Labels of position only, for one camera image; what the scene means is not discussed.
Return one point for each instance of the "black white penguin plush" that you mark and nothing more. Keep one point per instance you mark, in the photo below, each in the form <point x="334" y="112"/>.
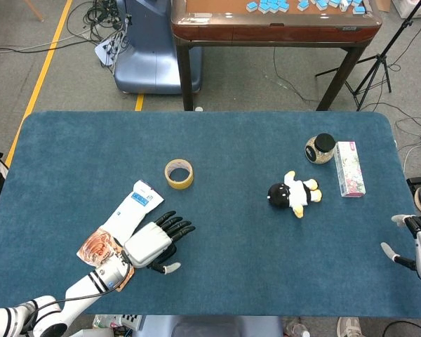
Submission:
<point x="294" y="194"/>

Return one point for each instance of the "yellow tape roll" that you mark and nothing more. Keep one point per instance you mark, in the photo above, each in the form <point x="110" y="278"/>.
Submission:
<point x="183" y="184"/>

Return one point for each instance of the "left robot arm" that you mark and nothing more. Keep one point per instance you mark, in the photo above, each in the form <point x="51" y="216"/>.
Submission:
<point x="87" y="288"/>

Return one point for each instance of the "black tripod stand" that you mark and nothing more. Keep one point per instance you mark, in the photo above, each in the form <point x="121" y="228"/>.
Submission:
<point x="383" y="57"/>

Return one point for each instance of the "white power strip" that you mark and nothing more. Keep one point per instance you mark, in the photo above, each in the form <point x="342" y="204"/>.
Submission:
<point x="107" y="52"/>

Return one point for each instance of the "clear plastic bottle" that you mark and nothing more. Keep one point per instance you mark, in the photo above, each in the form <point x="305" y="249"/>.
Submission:
<point x="296" y="328"/>

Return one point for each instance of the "white faced mahjong tile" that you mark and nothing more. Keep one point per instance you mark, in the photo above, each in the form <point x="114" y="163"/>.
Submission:
<point x="344" y="4"/>

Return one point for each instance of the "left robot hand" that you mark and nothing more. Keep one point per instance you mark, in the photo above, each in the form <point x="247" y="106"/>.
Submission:
<point x="147" y="242"/>

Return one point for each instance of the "checkerboard calibration card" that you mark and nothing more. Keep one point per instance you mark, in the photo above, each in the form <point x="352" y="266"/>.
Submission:
<point x="131" y="321"/>

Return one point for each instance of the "white pouch blue label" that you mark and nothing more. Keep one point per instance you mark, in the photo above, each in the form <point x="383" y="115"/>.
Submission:
<point x="133" y="210"/>

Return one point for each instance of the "orange spouted drink pouch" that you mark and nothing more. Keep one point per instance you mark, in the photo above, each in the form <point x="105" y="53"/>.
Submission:
<point x="94" y="249"/>

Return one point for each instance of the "wooden chair leg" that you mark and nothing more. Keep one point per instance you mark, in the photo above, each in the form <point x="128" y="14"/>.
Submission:
<point x="33" y="10"/>

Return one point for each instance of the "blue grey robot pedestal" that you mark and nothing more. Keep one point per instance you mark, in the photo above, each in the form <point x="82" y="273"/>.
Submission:
<point x="144" y="63"/>

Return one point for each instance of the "brown mahjong table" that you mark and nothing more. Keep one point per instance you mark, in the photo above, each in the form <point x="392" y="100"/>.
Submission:
<point x="266" y="31"/>

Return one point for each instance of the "blue mahjong tile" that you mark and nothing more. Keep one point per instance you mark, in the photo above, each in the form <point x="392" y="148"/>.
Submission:
<point x="251" y="5"/>
<point x="358" y="9"/>

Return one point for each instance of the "blue felt table cover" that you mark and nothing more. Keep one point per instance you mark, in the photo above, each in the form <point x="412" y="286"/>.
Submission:
<point x="249" y="252"/>

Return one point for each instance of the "glass jar black lid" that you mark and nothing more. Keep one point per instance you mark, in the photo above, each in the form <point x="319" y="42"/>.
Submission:
<point x="324" y="142"/>

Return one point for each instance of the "white cardboard box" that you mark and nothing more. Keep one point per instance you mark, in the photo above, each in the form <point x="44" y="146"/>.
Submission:
<point x="415" y="8"/>

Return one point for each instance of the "white floral carton box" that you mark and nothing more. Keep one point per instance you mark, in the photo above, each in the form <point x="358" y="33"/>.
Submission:
<point x="349" y="172"/>

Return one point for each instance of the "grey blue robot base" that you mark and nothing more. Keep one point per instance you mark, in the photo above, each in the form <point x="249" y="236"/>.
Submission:
<point x="210" y="326"/>

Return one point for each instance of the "beige sneaker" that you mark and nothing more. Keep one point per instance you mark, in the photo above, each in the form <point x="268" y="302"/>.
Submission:
<point x="351" y="326"/>

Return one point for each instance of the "brown cardboard box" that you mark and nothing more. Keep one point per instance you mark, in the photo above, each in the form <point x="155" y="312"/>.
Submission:
<point x="382" y="4"/>

